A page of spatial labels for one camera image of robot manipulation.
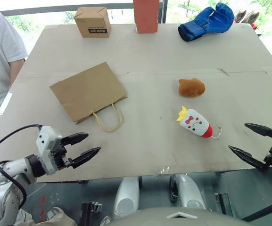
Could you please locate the white shoe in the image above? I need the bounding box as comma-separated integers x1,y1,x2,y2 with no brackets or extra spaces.
15,208,34,224

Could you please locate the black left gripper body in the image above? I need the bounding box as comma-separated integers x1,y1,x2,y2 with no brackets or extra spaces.
49,138,73,171

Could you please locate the grey window rail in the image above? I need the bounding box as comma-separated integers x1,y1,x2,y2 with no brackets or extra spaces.
0,1,134,17

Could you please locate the brown cardboard box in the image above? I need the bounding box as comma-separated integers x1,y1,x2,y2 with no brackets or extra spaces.
74,6,111,39

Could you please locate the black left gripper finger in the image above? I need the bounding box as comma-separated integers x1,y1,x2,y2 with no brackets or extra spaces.
61,132,90,147
71,146,102,169

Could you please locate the orange tall carton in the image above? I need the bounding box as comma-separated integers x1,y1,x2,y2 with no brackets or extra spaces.
132,0,159,34

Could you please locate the brown paper bag with handles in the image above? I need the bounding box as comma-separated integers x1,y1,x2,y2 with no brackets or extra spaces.
49,61,129,133

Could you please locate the blue boxing glove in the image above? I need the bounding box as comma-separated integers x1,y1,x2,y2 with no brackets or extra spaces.
177,2,235,43

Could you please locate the grey robot torso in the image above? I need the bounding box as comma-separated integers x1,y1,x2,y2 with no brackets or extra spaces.
107,206,252,226

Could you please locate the silver right robot leg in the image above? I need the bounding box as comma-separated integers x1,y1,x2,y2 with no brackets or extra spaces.
169,174,208,210

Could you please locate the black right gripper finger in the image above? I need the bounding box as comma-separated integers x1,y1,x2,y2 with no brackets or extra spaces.
244,123,272,140
228,145,271,172

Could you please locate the black metal bracket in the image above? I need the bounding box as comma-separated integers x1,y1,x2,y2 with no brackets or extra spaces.
214,192,233,215
81,201,104,226

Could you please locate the brown plush toy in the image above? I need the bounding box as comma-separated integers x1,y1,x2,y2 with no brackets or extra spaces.
178,78,206,98

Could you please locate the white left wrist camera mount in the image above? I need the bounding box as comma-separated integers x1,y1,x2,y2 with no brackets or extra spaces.
36,125,64,177

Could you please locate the white red plush toy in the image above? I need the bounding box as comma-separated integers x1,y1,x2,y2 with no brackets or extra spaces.
175,105,222,140

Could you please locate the beige cardboard table sheet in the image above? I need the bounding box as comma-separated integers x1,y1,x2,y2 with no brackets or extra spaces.
0,23,272,184

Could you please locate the black window post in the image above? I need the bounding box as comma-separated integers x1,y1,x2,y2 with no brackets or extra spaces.
158,0,168,24

